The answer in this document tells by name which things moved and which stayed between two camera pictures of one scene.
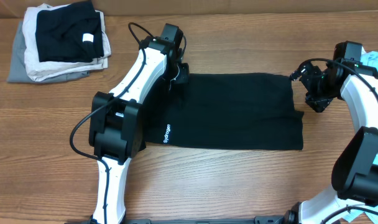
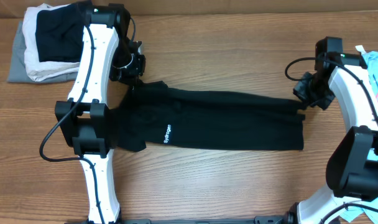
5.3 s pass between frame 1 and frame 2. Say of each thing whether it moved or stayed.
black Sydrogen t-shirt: moved
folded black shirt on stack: stayed
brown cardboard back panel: stayed
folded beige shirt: stayed
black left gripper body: moved
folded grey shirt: stayed
